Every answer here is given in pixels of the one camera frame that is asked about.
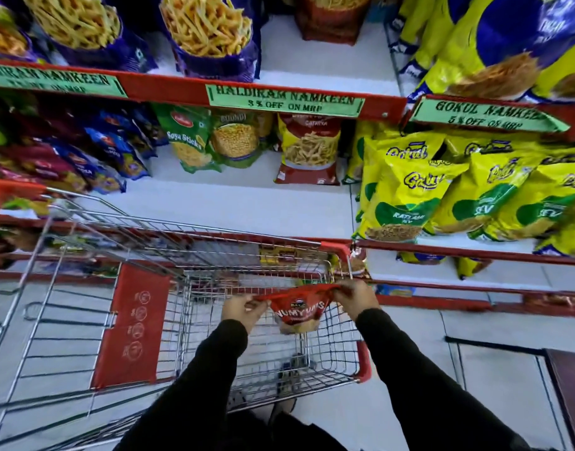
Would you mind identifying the green shelf label strip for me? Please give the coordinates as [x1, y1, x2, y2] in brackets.
[205, 84, 366, 118]
[0, 64, 128, 98]
[409, 97, 570, 133]

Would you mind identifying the person's black clothing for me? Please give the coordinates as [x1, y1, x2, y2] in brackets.
[208, 407, 350, 451]

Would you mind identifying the green packet of soya sticks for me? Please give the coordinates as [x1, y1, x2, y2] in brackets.
[151, 103, 223, 174]

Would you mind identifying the person's left forearm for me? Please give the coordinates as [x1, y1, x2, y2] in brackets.
[113, 319, 249, 451]

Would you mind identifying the white shelf with red edge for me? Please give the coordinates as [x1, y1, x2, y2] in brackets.
[386, 23, 575, 142]
[0, 144, 355, 246]
[0, 15, 408, 123]
[351, 230, 575, 268]
[363, 251, 575, 319]

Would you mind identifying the small yellow blue packet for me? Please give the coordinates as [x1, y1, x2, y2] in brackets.
[396, 251, 447, 266]
[454, 257, 493, 281]

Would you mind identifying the pile of blue maroon packets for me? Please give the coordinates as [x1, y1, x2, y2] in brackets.
[0, 91, 170, 195]

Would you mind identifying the green packet of yellow balls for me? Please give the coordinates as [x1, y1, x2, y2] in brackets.
[211, 110, 275, 169]

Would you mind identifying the person's right forearm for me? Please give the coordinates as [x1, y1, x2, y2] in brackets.
[355, 308, 558, 451]

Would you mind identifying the person's left hand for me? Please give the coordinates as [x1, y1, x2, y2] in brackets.
[221, 294, 270, 334]

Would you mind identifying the metal wire shopping cart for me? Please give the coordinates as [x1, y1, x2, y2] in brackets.
[0, 179, 373, 451]

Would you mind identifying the large yellow blue snack bag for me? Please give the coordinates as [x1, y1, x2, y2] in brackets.
[408, 0, 575, 104]

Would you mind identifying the blue yellow flat packet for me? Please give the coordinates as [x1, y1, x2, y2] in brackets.
[376, 283, 416, 298]

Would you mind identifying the blue packet of yellow sticks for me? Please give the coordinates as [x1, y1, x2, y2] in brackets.
[19, 0, 158, 74]
[158, 0, 264, 83]
[0, 0, 38, 62]

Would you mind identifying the narrow yellow blue snack bag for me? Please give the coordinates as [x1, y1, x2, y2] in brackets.
[388, 0, 422, 54]
[399, 0, 462, 80]

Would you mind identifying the person's right hand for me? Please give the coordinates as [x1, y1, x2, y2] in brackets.
[332, 279, 381, 323]

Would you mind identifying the dark red snack bag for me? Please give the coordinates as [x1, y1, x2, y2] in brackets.
[294, 0, 372, 46]

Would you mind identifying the dark brown cabinet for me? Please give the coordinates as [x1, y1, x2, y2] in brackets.
[545, 349, 575, 451]

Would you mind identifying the red snack packet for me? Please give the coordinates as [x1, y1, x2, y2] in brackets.
[254, 283, 350, 335]

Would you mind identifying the pile of yellow green packets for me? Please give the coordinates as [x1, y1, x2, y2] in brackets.
[342, 120, 575, 258]

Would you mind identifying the red plastic cart seat flap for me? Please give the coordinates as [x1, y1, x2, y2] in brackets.
[91, 263, 172, 390]

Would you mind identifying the red yellow packet of sticks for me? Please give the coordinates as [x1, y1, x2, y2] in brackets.
[274, 113, 343, 186]

